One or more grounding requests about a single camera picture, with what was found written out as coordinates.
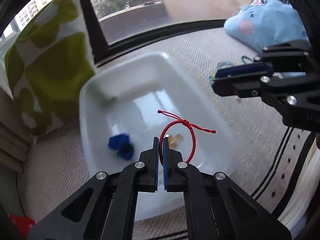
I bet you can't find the blue cloud plush pillow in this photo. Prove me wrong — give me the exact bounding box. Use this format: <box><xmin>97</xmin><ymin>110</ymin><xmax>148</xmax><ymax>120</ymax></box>
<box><xmin>223</xmin><ymin>0</ymin><xmax>309</xmax><ymax>52</ymax></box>

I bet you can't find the gold chain jewelry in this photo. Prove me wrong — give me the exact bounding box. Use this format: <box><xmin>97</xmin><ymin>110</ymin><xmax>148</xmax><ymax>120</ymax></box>
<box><xmin>165</xmin><ymin>134</ymin><xmax>183</xmax><ymax>149</ymax></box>

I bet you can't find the beige curtain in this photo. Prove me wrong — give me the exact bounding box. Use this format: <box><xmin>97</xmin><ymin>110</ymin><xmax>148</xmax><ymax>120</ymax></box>
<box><xmin>0</xmin><ymin>89</ymin><xmax>33</xmax><ymax>173</ymax></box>

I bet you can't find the black window frame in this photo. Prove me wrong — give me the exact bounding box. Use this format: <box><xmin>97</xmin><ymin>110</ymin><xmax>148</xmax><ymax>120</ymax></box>
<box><xmin>80</xmin><ymin>0</ymin><xmax>225</xmax><ymax>67</ymax></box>

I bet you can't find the white bedding edge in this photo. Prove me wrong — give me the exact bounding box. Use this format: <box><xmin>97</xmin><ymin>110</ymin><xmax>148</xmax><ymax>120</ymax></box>
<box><xmin>278</xmin><ymin>148</ymin><xmax>319</xmax><ymax>230</ymax></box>

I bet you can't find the green white patterned pillow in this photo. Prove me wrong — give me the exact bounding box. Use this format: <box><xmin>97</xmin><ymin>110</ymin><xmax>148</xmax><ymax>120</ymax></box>
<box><xmin>4</xmin><ymin>0</ymin><xmax>96</xmax><ymax>135</ymax></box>

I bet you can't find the red cord bracelet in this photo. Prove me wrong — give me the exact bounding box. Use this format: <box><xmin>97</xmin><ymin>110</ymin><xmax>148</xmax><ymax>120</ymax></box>
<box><xmin>157</xmin><ymin>109</ymin><xmax>217</xmax><ymax>165</ymax></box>

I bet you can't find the white plastic tray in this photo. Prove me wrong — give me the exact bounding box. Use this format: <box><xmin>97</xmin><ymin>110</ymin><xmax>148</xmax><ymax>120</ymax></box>
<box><xmin>79</xmin><ymin>51</ymin><xmax>237</xmax><ymax>222</ymax></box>

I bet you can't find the red object at edge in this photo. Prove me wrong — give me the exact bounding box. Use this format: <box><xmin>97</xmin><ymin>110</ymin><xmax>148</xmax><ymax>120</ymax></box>
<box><xmin>8</xmin><ymin>214</ymin><xmax>35</xmax><ymax>239</ymax></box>

